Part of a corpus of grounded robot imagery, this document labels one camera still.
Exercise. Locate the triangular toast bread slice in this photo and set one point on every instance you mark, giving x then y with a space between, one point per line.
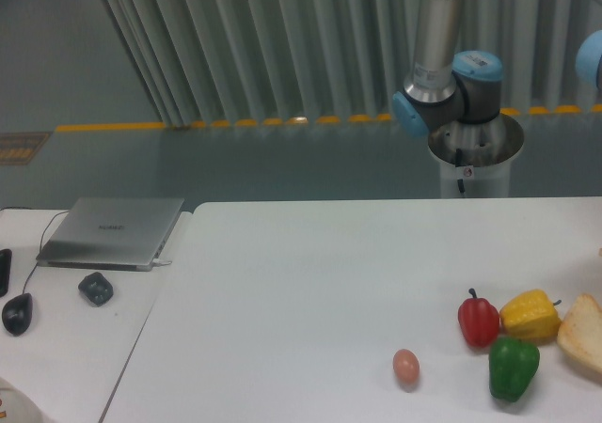
579 335

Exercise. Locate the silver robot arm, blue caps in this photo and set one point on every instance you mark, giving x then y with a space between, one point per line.
442 85

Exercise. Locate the white usb plug in laptop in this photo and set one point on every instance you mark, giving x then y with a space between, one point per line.
161 262

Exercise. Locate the closed silver laptop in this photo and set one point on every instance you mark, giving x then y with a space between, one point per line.
123 234

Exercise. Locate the white vertical blind curtain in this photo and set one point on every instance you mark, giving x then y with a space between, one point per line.
229 62

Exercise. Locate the brown egg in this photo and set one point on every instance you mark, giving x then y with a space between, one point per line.
406 367

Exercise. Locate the red bell pepper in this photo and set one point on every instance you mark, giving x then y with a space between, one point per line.
478 320

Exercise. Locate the yellow bell pepper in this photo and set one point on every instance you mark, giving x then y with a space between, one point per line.
531 316

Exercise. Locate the green bell pepper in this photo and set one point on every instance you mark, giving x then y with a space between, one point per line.
512 365

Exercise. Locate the black device at left edge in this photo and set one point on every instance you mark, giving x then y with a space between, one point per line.
5 269

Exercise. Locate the black computer mouse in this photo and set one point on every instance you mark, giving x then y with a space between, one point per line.
17 314

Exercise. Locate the white object bottom left corner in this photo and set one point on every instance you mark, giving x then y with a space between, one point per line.
17 407

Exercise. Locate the white cylindrical robot pedestal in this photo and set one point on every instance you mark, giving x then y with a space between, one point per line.
475 160

